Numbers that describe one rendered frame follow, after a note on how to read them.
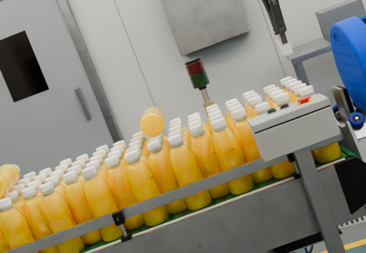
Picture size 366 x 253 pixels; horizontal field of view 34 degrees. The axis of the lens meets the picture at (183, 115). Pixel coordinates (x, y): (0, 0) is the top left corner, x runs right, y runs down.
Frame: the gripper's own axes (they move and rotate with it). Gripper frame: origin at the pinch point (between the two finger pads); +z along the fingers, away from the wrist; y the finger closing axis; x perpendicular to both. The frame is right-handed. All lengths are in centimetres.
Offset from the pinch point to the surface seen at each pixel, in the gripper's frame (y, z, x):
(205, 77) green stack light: 41.9, 5.5, 24.2
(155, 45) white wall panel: 345, -5, 53
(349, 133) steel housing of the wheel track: -1.6, 30.5, -9.3
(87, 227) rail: -13, 28, 69
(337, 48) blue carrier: 12.8, 8.2, -16.8
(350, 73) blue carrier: 7.7, 15.7, -16.9
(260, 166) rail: -12.5, 27.9, 18.6
